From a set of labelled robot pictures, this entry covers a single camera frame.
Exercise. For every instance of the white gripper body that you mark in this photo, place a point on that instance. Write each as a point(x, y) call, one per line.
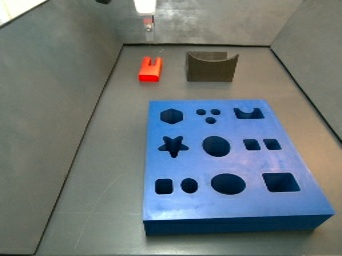
point(145, 7)

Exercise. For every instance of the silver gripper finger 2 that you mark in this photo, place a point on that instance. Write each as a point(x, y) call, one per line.
point(149, 27)

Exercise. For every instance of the red slotted square-circle object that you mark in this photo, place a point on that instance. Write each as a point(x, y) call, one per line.
point(150, 69)

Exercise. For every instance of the black curved fixture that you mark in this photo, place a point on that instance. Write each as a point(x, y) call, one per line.
point(208, 66)

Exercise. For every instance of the blue foam shape board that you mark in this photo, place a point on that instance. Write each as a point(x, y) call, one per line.
point(224, 171)

